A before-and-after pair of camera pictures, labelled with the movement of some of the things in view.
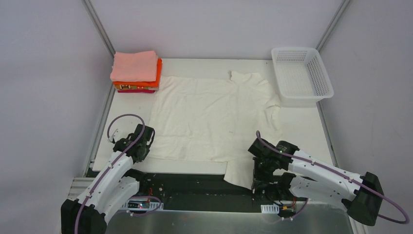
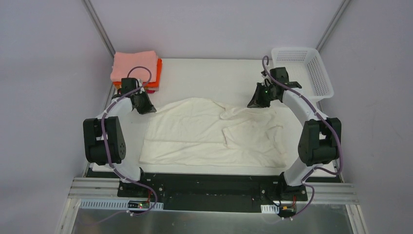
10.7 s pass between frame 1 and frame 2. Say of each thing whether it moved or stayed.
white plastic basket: stayed
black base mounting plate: stayed
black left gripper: moved
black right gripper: moved
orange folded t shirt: stayed
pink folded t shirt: stayed
